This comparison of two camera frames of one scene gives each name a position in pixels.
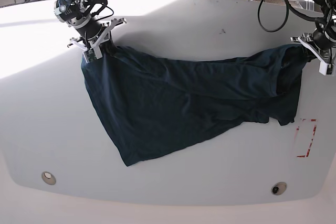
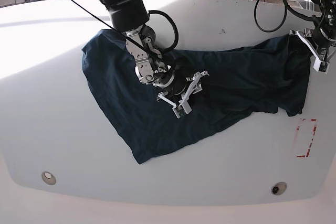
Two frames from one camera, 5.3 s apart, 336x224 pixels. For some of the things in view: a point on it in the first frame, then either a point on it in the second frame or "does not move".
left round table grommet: (48, 178) does not move
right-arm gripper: (94, 42) → (181, 87)
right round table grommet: (279, 188) does not move
